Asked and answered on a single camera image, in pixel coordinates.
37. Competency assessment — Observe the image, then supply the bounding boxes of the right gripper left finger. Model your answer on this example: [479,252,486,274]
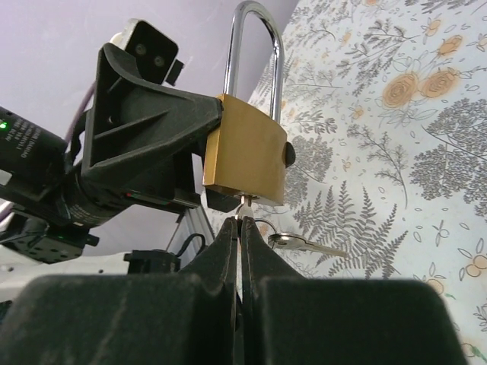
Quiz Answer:
[1,218,237,364]

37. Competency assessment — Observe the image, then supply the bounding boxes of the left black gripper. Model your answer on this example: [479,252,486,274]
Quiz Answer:
[72,42,297,229]

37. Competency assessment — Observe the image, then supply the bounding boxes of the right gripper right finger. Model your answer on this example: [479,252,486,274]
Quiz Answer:
[240,217,466,364]

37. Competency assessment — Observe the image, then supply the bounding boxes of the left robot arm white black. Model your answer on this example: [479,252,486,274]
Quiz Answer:
[1,43,296,264]

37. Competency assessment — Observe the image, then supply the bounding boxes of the floral patterned mat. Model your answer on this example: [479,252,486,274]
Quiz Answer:
[254,1,486,364]

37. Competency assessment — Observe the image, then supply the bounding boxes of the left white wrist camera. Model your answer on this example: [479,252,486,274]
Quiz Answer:
[110,18,184,87]

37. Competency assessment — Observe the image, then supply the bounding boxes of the brass padlock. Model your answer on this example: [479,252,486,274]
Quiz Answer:
[202,1,287,206]

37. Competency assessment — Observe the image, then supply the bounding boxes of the silver keys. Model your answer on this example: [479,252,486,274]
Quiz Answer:
[235,194,349,305]

